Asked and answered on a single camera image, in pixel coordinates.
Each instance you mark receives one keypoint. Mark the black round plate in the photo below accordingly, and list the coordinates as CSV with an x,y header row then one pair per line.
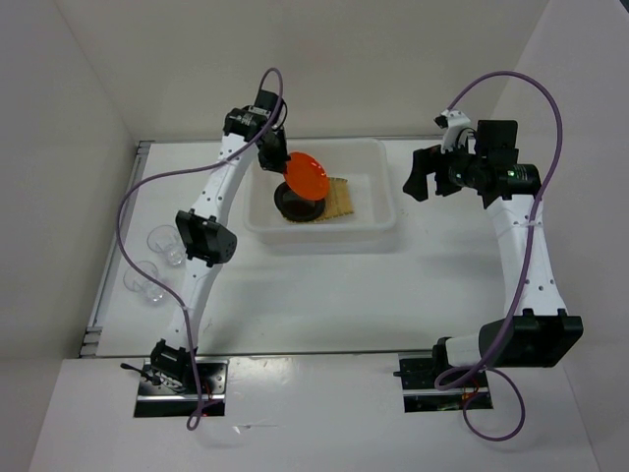
x,y
295,208

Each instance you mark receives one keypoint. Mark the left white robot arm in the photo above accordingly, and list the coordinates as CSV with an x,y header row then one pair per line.
x,y
252,133

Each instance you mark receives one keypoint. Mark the translucent plastic bin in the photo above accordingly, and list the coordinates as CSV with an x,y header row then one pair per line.
x,y
362,162

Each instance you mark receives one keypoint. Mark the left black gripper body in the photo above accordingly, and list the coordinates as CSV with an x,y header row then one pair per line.
x,y
275,150

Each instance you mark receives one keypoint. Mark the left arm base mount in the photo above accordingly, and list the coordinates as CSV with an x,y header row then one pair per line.
x,y
159,396

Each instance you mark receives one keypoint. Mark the clear plastic cup lower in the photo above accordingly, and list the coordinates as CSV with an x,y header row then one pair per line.
x,y
150,292

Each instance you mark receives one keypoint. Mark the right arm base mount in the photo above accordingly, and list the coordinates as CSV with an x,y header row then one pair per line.
x,y
417,373

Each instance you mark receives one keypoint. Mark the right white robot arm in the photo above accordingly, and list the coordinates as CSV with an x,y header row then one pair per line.
x,y
536,330

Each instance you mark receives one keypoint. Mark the orange plastic plate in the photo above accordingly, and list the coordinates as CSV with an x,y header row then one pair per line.
x,y
306,177

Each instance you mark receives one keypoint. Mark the clear plastic cup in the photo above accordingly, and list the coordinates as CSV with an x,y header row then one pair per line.
x,y
165,241
150,292

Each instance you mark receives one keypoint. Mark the woven bamboo basket tray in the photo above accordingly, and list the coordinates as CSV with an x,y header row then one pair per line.
x,y
338,201

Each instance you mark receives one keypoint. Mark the clear plastic cup upper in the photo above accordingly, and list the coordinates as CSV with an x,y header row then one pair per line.
x,y
165,241

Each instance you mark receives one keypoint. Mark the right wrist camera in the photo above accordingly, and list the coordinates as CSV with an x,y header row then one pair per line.
x,y
455,126

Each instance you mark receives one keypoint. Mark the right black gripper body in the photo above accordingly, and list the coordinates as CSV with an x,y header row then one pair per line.
x,y
457,170

